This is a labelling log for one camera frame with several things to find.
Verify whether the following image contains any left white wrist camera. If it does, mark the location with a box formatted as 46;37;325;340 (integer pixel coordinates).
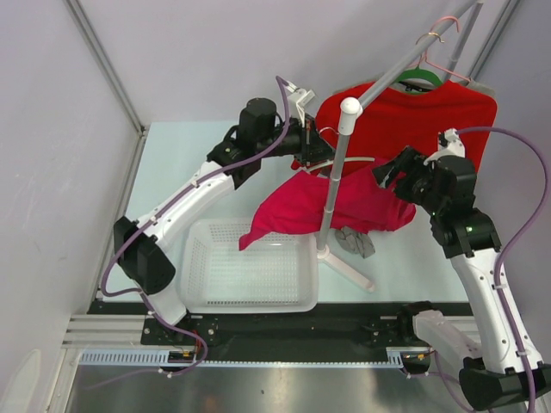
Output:
287;86;316;126

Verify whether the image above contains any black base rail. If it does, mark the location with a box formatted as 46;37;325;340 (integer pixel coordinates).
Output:
88;300;474;362

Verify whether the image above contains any white perforated plastic basket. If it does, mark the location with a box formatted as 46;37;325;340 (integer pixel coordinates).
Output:
180;219;319;314

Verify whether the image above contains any magenta t shirt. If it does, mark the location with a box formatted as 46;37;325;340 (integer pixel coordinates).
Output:
238;158;416;250

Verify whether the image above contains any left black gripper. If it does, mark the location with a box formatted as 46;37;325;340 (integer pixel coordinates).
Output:
256;114;337;166

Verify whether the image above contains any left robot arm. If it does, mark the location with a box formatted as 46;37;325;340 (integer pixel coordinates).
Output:
111;89;334;344

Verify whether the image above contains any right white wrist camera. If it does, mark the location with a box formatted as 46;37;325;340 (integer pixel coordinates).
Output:
424;128;465;166

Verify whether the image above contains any red t shirt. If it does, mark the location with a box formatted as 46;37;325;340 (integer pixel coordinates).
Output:
315;81;498;172

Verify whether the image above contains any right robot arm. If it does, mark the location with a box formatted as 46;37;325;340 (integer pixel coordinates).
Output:
373;147;550;411

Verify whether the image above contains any pink wire hanger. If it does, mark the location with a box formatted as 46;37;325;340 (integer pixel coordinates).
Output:
416;15;473;87

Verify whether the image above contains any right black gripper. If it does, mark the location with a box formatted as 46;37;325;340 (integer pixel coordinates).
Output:
372;145;444;216

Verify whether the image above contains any white slotted cable duct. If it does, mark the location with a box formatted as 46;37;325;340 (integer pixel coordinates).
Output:
78;347;430;369

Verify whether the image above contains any dark green hanger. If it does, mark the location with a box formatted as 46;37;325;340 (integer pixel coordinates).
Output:
395;54;443;88

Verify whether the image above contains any pale green hanger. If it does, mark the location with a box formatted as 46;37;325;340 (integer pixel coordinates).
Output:
306;126;388;176

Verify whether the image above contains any grey garment behind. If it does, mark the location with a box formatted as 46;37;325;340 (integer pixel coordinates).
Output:
466;80;496;98

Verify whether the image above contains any grey clothes rack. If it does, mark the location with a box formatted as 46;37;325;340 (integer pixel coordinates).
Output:
316;1;483;293

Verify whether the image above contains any grey cloth on table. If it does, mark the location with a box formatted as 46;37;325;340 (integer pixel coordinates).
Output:
335;226;375;259

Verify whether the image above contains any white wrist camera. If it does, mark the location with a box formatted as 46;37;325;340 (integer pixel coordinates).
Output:
287;86;316;126
424;128;465;166

